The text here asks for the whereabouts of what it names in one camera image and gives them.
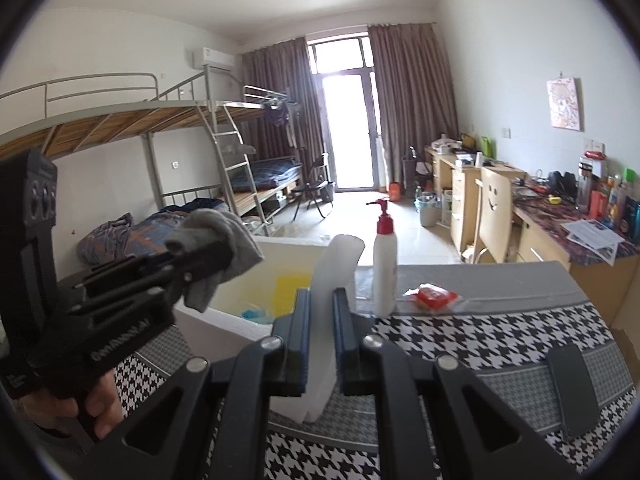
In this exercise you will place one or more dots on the double wall socket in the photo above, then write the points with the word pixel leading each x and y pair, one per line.
pixel 595 149

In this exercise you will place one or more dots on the white red pump bottle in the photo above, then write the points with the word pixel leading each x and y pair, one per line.
pixel 384 270

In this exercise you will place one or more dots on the wooden smiley chair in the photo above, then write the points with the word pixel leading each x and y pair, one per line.
pixel 492 210

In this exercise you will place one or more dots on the brown curtain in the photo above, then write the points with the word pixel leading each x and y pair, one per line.
pixel 410 100
pixel 280 75

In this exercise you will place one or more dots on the printed paper sheets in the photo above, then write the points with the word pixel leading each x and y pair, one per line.
pixel 595 240

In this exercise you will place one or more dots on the row of toiletry bottles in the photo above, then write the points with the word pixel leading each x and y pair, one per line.
pixel 610 200

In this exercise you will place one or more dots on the houndstooth tablecloth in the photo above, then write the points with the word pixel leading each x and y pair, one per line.
pixel 500 345

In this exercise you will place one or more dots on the glass balcony door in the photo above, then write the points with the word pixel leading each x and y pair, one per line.
pixel 350 135

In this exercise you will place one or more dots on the person's left forearm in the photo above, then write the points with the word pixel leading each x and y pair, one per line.
pixel 45 450

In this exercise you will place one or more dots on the person's left hand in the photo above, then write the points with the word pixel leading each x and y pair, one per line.
pixel 110 405

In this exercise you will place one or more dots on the black headphones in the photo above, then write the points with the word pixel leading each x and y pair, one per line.
pixel 562 182

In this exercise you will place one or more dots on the blue face mask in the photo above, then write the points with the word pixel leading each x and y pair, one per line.
pixel 257 314

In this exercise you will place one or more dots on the metal bunk ladder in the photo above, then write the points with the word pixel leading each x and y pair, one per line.
pixel 240 175

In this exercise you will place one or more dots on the grey sock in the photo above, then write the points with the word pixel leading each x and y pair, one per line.
pixel 235 240

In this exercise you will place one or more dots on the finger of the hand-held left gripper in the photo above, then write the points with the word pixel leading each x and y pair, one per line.
pixel 150 292
pixel 150 262

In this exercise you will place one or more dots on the plain wooden desk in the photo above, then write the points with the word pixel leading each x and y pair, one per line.
pixel 462 200

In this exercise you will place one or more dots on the hanging dark clothes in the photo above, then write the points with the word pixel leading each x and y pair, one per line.
pixel 280 117

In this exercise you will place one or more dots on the white air conditioner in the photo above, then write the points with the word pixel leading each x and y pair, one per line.
pixel 214 59

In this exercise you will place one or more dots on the white foam box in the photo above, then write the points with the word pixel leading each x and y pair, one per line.
pixel 220 322

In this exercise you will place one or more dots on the pink wall picture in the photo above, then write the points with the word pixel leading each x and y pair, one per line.
pixel 565 104

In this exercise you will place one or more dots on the dark green phone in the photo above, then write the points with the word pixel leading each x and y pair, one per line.
pixel 572 390

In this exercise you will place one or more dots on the metal bunk bed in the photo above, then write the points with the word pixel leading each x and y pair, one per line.
pixel 100 125
pixel 240 110

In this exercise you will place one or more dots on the black folding chair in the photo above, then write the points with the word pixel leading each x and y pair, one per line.
pixel 312 190

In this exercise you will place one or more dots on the green paper bag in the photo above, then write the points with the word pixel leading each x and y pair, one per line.
pixel 487 147

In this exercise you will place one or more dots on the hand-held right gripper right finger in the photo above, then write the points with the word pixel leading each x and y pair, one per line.
pixel 342 340

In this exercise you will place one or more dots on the red snack packet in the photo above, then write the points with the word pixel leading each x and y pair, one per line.
pixel 432 297

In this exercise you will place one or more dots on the dark blue bedding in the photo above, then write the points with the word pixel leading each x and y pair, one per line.
pixel 272 172

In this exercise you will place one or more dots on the wooden desk with patterned top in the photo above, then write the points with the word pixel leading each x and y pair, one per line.
pixel 550 250

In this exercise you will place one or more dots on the orange floor container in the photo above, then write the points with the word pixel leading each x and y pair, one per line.
pixel 395 191

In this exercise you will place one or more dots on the grey waste bin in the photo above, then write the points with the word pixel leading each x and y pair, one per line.
pixel 430 212

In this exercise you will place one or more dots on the blue patterned quilt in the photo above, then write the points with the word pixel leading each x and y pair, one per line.
pixel 130 240

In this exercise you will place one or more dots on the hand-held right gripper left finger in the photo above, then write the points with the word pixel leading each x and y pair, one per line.
pixel 300 340

